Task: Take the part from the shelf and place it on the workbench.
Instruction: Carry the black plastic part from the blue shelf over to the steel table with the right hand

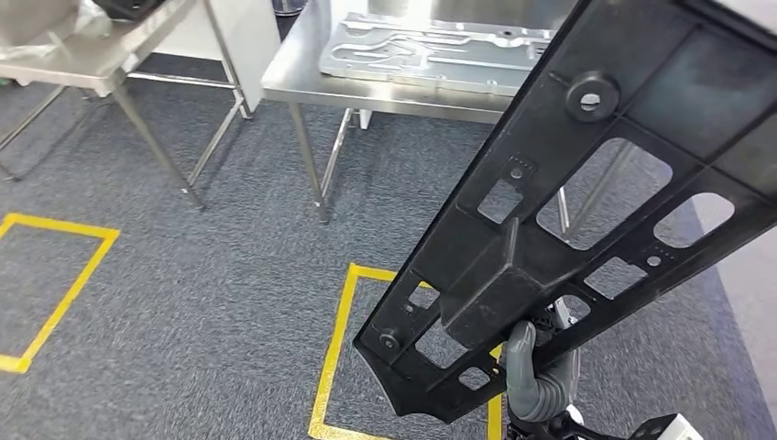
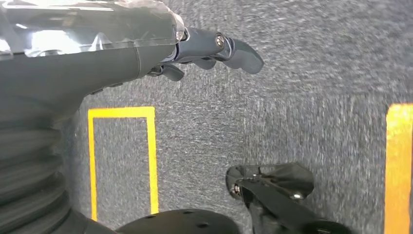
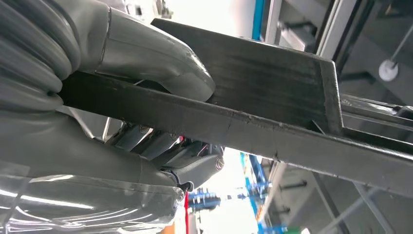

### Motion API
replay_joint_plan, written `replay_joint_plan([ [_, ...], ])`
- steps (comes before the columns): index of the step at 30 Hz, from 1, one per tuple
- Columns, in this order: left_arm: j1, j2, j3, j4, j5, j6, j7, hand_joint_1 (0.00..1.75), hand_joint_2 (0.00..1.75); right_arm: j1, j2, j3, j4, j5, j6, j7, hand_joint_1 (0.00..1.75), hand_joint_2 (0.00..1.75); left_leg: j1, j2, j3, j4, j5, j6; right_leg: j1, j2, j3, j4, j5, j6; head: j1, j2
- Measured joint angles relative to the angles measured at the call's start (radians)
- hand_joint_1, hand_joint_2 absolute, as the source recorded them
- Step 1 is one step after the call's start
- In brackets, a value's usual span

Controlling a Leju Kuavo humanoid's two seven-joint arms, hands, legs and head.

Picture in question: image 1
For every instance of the stainless steel table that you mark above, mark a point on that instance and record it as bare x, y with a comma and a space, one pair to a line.
91, 54

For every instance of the grey plastic bag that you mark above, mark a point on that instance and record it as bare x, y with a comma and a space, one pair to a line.
36, 24

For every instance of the black item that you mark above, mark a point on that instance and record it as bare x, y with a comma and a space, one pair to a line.
127, 7

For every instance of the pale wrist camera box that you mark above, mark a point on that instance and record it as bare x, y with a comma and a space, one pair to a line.
674, 428

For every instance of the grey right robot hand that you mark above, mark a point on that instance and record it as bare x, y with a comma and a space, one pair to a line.
540, 395

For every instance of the black plastic licence plate frame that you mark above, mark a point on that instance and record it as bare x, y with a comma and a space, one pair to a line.
485, 303

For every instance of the large stamped metal panel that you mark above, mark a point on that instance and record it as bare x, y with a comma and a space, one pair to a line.
394, 54

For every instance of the black camera bracket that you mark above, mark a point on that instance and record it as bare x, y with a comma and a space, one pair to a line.
601, 432

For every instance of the white partition panel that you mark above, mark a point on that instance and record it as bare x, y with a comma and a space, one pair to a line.
243, 48

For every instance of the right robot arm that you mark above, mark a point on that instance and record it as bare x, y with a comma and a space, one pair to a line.
574, 416

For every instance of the stainless steel workbench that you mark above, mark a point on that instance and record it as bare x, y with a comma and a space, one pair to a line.
303, 73

